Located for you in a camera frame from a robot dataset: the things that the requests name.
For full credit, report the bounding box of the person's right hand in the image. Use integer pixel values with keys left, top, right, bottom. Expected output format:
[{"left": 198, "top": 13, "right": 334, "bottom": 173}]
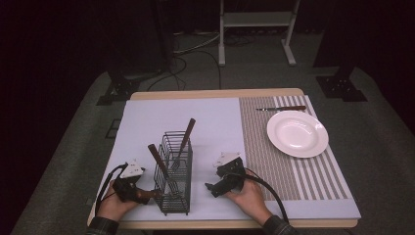
[{"left": 224, "top": 169, "right": 273, "bottom": 227}]

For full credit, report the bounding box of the black wire cutlery basket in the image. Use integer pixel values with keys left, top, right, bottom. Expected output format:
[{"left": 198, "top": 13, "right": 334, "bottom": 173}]
[{"left": 153, "top": 130, "right": 194, "bottom": 216}]

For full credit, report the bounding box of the wooden-handled utensil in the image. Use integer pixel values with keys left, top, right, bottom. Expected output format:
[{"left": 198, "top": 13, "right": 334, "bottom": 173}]
[
  {"left": 147, "top": 143, "right": 184, "bottom": 198},
  {"left": 170, "top": 117, "right": 197, "bottom": 171}
]

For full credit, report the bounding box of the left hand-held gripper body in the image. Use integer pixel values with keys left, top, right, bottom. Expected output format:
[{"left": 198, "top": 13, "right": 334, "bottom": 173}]
[{"left": 112, "top": 159, "right": 147, "bottom": 206}]

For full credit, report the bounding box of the pale lilac table board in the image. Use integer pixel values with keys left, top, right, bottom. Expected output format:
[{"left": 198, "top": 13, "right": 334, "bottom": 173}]
[{"left": 97, "top": 94, "right": 362, "bottom": 222}]

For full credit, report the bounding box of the black floor cable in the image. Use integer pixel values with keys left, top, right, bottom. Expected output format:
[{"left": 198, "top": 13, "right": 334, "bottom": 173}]
[{"left": 146, "top": 48, "right": 223, "bottom": 92}]

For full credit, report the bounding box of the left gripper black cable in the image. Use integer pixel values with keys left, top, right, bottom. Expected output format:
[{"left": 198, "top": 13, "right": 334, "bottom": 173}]
[{"left": 94, "top": 163, "right": 129, "bottom": 217}]

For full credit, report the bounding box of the small black floor frame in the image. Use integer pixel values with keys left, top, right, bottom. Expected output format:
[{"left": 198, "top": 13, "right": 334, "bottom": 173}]
[{"left": 104, "top": 118, "right": 122, "bottom": 140}]

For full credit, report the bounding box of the person's left hand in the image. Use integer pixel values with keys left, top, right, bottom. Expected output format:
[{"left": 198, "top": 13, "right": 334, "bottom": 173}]
[{"left": 97, "top": 180, "right": 139, "bottom": 223}]

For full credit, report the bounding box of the white round plate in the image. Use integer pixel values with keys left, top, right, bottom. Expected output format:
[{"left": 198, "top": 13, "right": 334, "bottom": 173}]
[{"left": 266, "top": 110, "right": 330, "bottom": 160}]

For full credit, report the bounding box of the grey striped placemat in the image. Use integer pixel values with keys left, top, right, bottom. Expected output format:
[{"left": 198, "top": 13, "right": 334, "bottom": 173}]
[{"left": 238, "top": 94, "right": 349, "bottom": 202}]

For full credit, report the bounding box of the white metal stand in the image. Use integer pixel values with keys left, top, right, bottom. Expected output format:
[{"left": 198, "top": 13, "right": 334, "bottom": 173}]
[{"left": 217, "top": 0, "right": 301, "bottom": 68}]

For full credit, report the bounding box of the black stand base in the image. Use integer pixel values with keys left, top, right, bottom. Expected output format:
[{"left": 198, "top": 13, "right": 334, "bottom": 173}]
[
  {"left": 315, "top": 67, "right": 369, "bottom": 103},
  {"left": 95, "top": 72, "right": 142, "bottom": 107}
]

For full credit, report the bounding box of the wooden-handled table knife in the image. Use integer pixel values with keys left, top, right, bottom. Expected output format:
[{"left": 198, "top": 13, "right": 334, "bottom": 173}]
[{"left": 255, "top": 105, "right": 307, "bottom": 113}]

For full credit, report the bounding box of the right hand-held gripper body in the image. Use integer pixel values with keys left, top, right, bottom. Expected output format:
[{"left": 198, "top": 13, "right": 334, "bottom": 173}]
[{"left": 212, "top": 151, "right": 247, "bottom": 194}]

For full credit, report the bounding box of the white floor cable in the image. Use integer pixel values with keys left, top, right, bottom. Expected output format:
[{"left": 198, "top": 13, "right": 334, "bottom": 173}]
[{"left": 171, "top": 29, "right": 223, "bottom": 55}]

